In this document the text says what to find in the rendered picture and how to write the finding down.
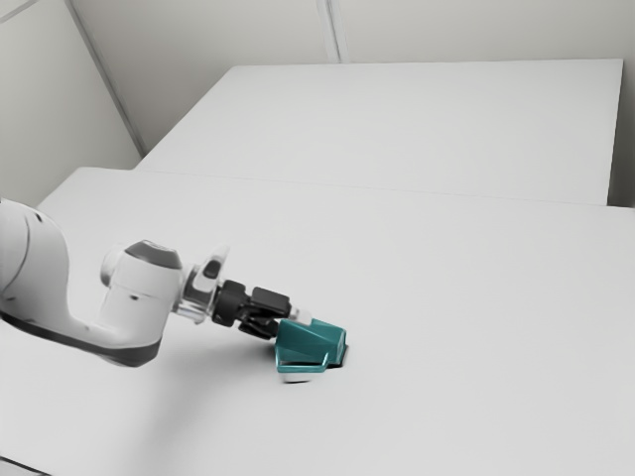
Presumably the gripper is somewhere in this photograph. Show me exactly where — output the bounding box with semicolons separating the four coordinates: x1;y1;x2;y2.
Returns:
213;279;314;343

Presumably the teal faceted mug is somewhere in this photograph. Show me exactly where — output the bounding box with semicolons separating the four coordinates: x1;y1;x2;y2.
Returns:
273;317;349;386

